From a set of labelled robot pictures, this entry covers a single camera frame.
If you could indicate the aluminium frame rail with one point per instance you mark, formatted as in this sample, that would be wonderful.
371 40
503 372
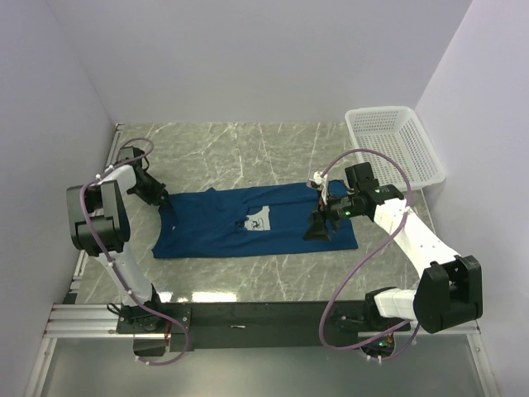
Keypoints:
80 321

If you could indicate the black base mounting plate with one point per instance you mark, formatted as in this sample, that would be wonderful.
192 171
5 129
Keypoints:
246 325

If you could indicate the blue cartoon print t-shirt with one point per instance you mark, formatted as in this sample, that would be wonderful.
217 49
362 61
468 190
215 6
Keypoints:
255 221

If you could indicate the white plastic perforated basket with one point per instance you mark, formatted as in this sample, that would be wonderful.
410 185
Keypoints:
396 132

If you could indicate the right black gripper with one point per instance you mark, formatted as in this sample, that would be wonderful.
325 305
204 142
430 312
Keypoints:
324 216

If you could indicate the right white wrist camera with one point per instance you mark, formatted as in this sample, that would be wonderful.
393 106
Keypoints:
319 182

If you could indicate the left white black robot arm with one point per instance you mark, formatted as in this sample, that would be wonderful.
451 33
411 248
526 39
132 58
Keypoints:
99 225

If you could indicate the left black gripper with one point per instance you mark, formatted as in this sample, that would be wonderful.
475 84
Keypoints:
153 191

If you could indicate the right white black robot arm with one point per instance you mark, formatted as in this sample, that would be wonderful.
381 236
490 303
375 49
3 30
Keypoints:
450 290

